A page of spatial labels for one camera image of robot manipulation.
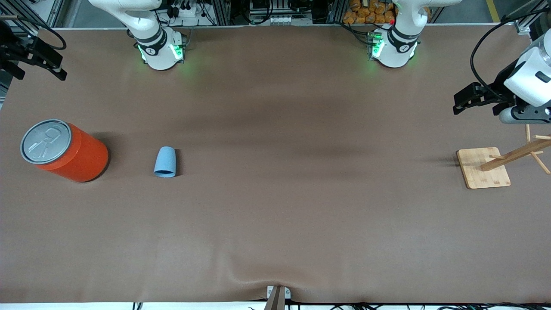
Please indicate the white terminal strip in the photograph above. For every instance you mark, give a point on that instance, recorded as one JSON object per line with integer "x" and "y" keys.
{"x": 271, "y": 20}

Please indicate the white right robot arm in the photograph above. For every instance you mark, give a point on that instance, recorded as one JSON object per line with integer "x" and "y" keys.
{"x": 157, "y": 47}

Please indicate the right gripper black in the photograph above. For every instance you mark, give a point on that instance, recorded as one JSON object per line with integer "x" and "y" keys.
{"x": 13, "y": 52}

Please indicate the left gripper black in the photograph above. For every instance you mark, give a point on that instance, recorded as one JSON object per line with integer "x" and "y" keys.
{"x": 500, "y": 84}

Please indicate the wooden cup rack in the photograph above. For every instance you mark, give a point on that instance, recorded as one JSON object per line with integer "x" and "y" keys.
{"x": 484, "y": 172}

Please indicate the orange can with grey lid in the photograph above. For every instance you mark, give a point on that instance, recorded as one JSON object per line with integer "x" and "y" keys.
{"x": 73, "y": 157}

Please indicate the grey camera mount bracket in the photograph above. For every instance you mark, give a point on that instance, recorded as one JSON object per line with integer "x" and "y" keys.
{"x": 279, "y": 299}

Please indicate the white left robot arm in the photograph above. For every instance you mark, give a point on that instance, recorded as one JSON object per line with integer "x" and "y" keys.
{"x": 398, "y": 47}

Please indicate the light blue cup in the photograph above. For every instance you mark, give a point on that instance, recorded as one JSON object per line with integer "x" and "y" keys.
{"x": 165, "y": 161}

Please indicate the white power strip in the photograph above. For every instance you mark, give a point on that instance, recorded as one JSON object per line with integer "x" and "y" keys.
{"x": 187, "y": 10}

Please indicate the aluminium frame profile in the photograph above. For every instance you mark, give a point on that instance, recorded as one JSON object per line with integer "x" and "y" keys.
{"x": 523, "y": 17}
{"x": 38, "y": 10}

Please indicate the bag of orange objects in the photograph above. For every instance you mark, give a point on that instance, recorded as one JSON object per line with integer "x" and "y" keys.
{"x": 366, "y": 13}

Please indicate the brown table cover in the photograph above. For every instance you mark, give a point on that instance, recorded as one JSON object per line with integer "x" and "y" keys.
{"x": 275, "y": 215}

